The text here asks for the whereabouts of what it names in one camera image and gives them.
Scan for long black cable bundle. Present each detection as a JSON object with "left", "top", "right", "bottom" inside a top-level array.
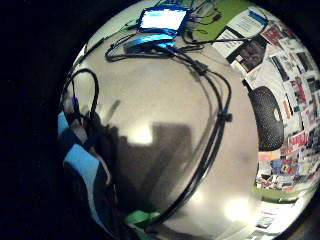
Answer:
[{"left": 105, "top": 33, "right": 233, "bottom": 228}]

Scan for open laptop with lit screen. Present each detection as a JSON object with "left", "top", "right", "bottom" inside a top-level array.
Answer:
[{"left": 123, "top": 5, "right": 192, "bottom": 54}]

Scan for green wall board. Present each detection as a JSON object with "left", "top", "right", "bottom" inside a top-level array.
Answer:
[{"left": 193, "top": 0, "right": 254, "bottom": 42}]

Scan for thin black cable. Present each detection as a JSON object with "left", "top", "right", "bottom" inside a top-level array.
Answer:
[{"left": 182, "top": 11, "right": 224, "bottom": 46}]

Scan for the person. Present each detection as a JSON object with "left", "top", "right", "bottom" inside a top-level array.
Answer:
[{"left": 57, "top": 96, "right": 118, "bottom": 234}]

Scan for black mesh office chair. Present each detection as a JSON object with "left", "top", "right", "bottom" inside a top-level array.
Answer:
[{"left": 248, "top": 85, "right": 285, "bottom": 152}]

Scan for papers on table edge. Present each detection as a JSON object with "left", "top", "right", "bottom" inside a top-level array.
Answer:
[{"left": 248, "top": 203, "right": 303, "bottom": 240}]

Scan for black cable loop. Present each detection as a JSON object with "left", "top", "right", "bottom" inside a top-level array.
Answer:
[{"left": 61, "top": 68, "right": 101, "bottom": 125}]

